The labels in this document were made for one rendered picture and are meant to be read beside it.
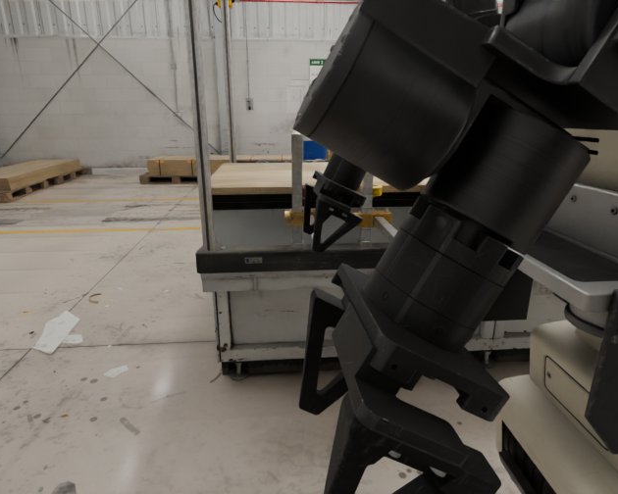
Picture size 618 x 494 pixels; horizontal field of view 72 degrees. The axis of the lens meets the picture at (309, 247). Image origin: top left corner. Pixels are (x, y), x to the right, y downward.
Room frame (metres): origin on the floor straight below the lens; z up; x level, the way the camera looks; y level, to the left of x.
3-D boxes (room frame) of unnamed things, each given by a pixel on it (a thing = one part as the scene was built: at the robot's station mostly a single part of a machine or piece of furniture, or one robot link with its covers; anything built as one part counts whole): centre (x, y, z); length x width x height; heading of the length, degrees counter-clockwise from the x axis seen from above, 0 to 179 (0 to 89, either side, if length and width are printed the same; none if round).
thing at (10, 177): (6.91, 4.56, 0.23); 2.41 x 0.77 x 0.17; 6
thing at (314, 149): (7.14, -0.05, 0.36); 0.59 x 0.57 x 0.73; 5
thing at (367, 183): (1.51, -0.21, 0.86); 0.04 x 0.04 x 0.48; 5
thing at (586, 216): (0.44, -0.29, 0.99); 0.28 x 0.16 x 0.22; 4
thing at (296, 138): (1.49, 0.04, 0.87); 0.04 x 0.04 x 0.48; 5
